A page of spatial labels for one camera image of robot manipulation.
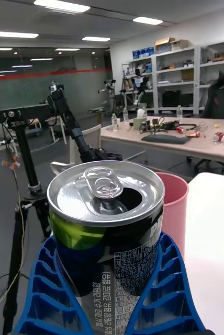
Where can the white shelving unit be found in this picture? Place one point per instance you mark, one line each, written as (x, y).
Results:
(195, 78)

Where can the pale green tissue box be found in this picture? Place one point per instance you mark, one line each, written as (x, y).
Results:
(139, 121)

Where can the black keyboard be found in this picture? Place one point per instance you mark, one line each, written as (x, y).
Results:
(165, 139)

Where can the ceiling light panel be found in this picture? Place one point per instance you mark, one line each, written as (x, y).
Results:
(96, 39)
(15, 34)
(147, 20)
(62, 5)

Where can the pink plastic bin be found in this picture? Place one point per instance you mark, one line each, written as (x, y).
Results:
(174, 220)

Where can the black office chair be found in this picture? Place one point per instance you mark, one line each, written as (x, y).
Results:
(223, 99)

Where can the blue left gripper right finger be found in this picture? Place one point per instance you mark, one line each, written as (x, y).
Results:
(169, 295)

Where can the clear plastic bottle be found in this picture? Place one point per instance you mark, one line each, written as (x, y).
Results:
(125, 115)
(114, 123)
(179, 112)

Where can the white chair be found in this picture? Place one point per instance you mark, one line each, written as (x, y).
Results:
(91, 138)

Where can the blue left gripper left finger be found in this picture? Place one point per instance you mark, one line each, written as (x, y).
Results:
(45, 295)

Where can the white humanoid robot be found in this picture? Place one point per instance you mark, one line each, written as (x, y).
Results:
(139, 83)

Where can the pale wooden desk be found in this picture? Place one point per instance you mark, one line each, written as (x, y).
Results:
(203, 150)

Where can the black tripod stand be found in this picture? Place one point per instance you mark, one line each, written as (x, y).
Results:
(25, 154)

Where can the crushed red and white can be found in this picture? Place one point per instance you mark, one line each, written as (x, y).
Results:
(222, 137)

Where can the black drink can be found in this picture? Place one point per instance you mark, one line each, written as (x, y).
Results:
(101, 251)

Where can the brown cardboard box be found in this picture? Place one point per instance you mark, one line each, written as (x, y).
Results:
(164, 41)

